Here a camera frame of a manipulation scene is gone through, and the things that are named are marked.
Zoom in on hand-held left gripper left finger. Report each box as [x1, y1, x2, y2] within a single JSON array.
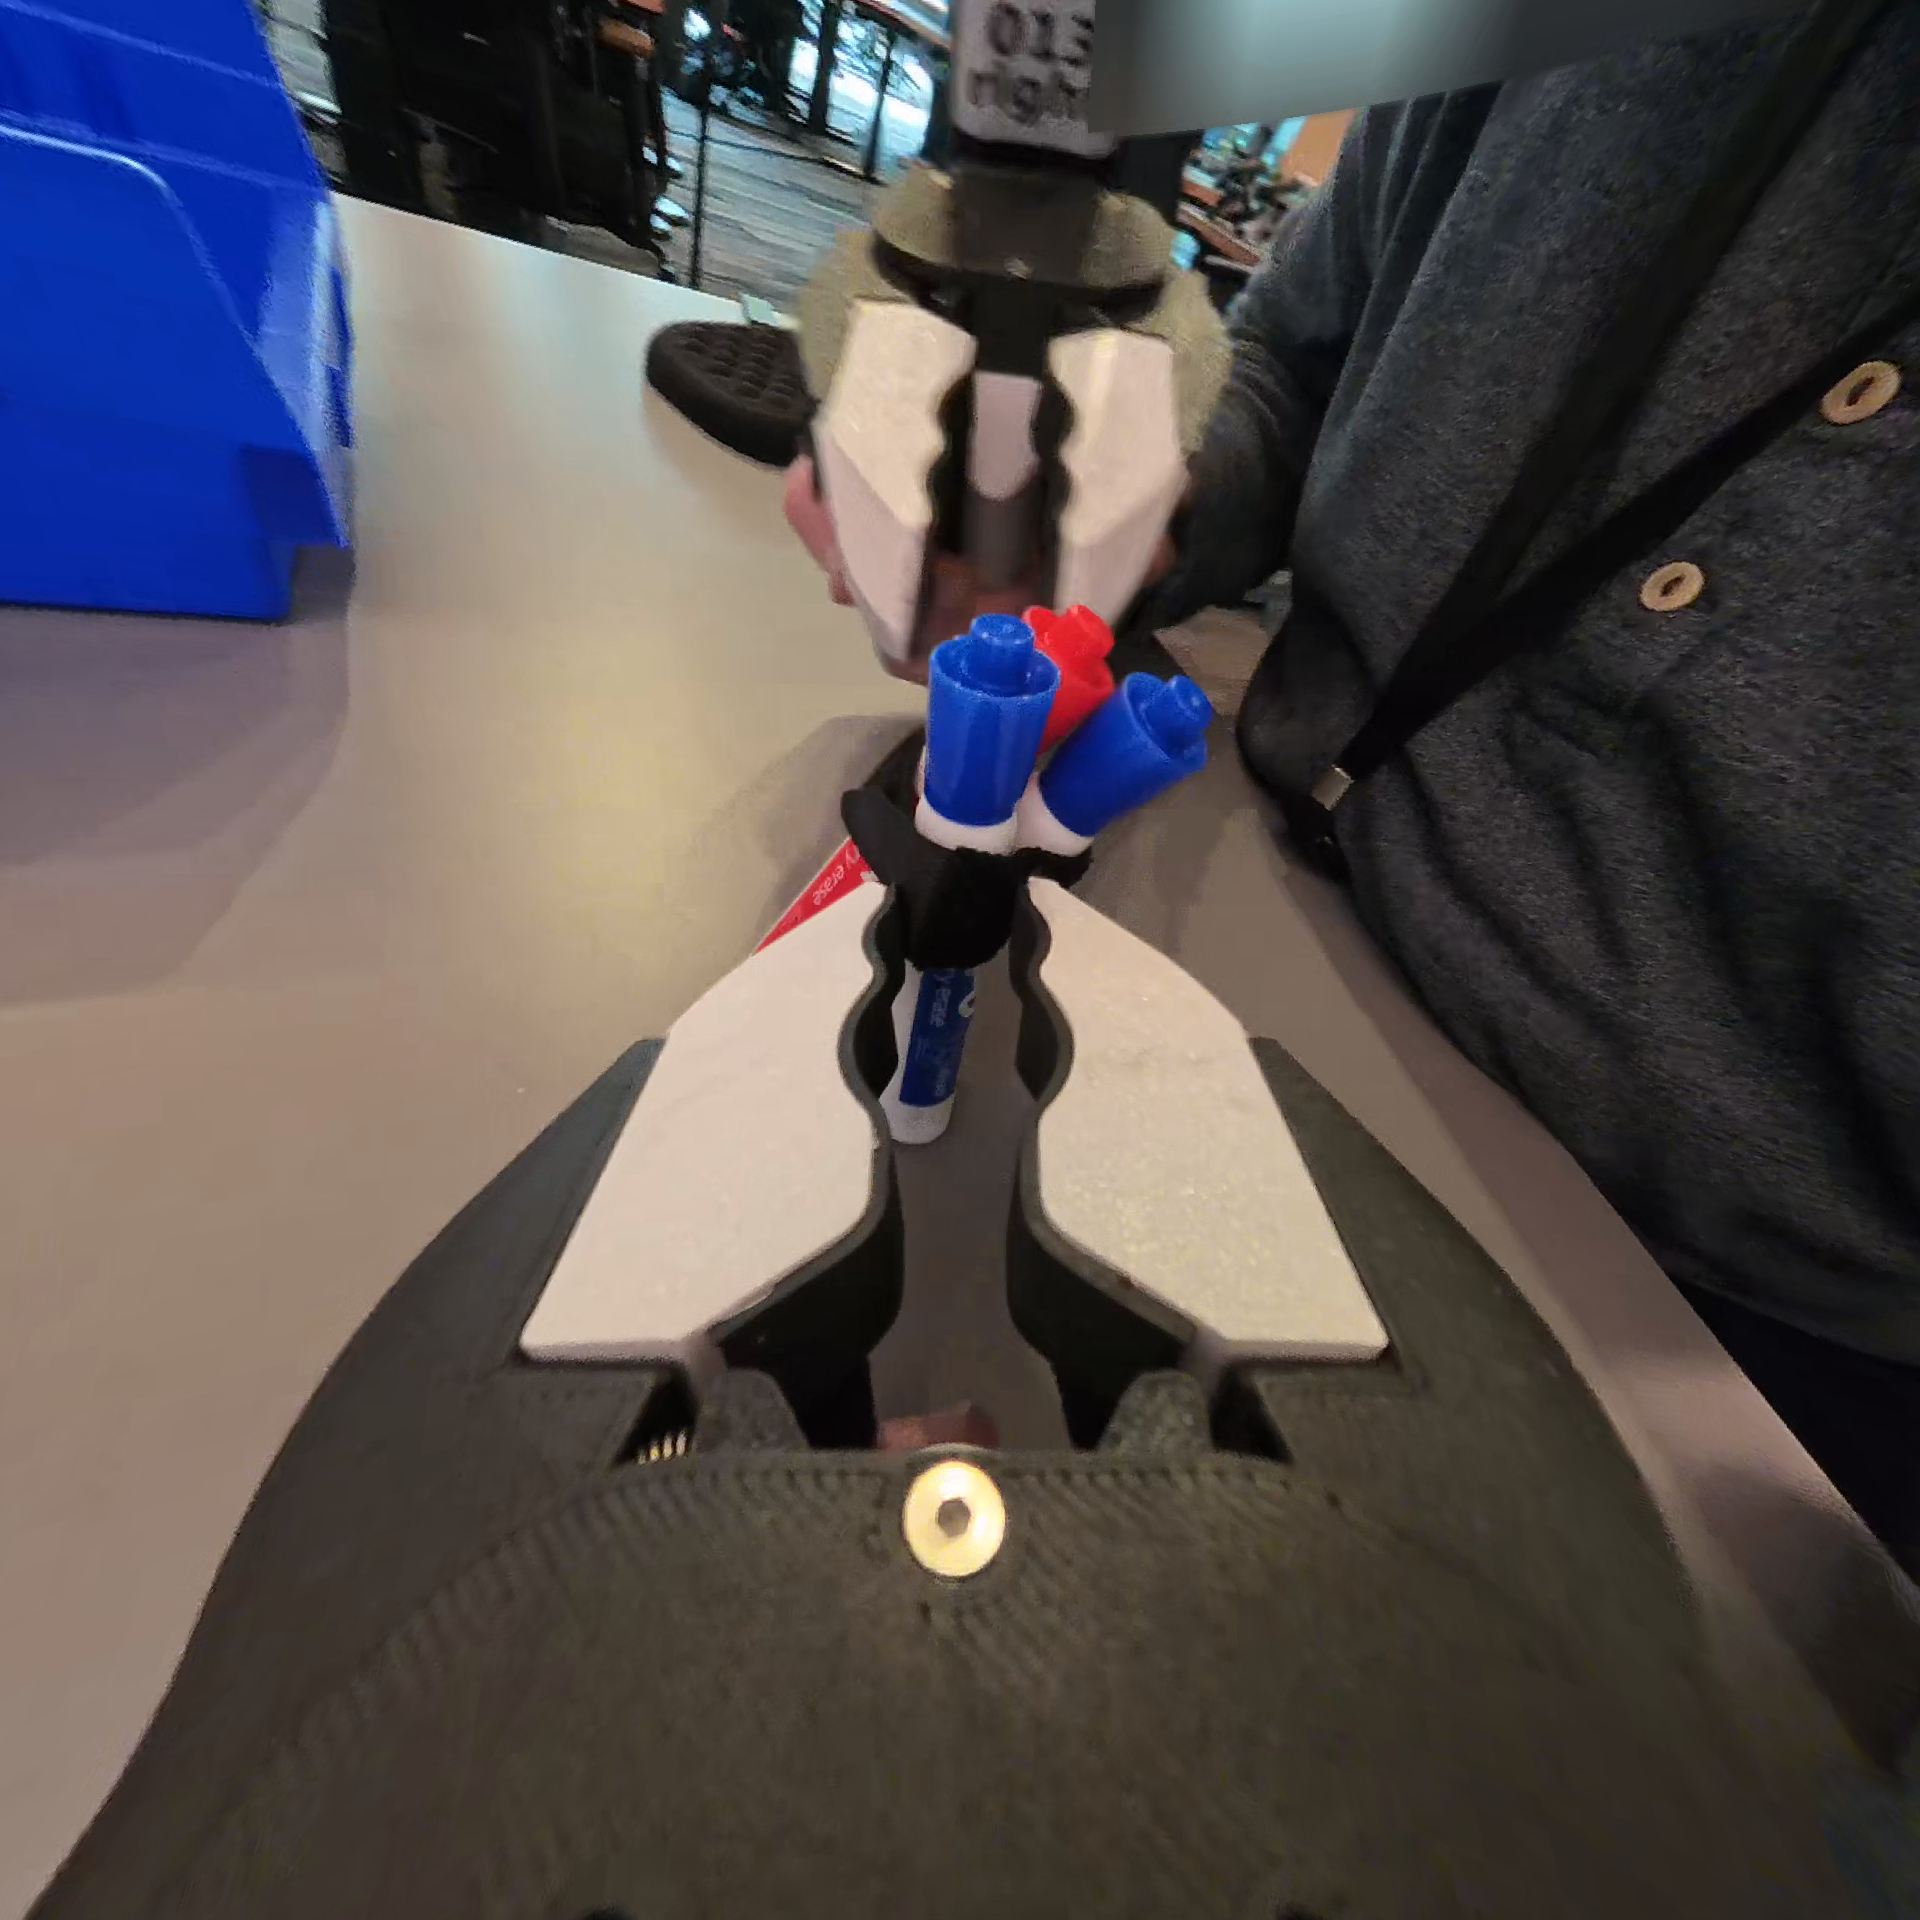
[[516, 877, 905, 1366]]

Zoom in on black textured round pad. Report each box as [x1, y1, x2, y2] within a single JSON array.
[[646, 318, 826, 470]]

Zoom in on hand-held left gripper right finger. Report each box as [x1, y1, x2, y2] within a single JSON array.
[[1009, 877, 1393, 1366]]

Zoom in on person's right forearm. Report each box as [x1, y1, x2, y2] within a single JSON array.
[[1170, 81, 1503, 605]]

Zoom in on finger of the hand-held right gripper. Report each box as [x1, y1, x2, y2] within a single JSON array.
[[815, 298, 980, 664], [1040, 328, 1191, 601]]

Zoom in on black hook-and-loop strap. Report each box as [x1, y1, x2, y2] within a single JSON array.
[[840, 780, 1092, 972]]

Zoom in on strapped blue and red markers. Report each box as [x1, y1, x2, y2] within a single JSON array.
[[755, 602, 1120, 958]]

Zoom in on black lanyard strap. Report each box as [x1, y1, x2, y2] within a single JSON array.
[[1281, 0, 1920, 888]]

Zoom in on blue plastic storage bin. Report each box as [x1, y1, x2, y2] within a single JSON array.
[[0, 0, 356, 626]]

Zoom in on person's right hand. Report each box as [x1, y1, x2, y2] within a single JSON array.
[[780, 452, 905, 657]]

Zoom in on person in grey cardigan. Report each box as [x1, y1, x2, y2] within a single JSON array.
[[1238, 30, 1920, 1368]]

